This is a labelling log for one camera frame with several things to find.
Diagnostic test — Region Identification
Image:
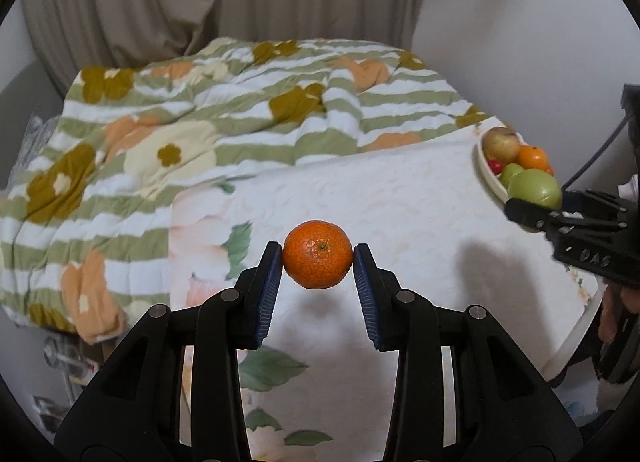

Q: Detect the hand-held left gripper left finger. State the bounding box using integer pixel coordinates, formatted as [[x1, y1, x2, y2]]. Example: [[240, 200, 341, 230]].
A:
[[52, 241, 283, 462]]

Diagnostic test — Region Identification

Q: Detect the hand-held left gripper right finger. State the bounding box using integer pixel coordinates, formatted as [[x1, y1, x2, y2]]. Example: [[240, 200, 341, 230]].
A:
[[354, 243, 583, 462]]

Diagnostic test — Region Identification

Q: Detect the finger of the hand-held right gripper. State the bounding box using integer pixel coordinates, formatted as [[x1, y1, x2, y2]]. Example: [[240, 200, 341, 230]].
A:
[[505, 197, 626, 233], [562, 189, 628, 213]]

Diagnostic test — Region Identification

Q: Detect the large green apple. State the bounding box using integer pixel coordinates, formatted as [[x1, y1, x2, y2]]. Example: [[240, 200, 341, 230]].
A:
[[507, 169, 563, 210]]

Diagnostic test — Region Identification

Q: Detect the cream oval plate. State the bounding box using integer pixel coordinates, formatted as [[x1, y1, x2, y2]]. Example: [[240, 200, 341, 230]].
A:
[[475, 131, 516, 207]]

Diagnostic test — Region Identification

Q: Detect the small mandarin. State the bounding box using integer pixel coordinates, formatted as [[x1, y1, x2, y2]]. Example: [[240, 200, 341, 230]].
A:
[[517, 145, 549, 173], [282, 220, 354, 290]]

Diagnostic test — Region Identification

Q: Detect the person's right hand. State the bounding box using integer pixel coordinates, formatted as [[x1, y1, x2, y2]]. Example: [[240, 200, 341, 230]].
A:
[[599, 286, 624, 343]]

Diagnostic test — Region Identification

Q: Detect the yellow red apple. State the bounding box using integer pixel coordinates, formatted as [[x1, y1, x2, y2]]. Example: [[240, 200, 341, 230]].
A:
[[481, 127, 522, 165]]

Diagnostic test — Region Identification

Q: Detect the striped floral blanket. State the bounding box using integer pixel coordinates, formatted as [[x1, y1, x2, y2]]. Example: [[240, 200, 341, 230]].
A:
[[0, 36, 493, 343]]

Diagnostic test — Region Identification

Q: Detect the dark grey cable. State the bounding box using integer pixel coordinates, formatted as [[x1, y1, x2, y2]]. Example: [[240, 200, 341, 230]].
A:
[[561, 118, 631, 189]]

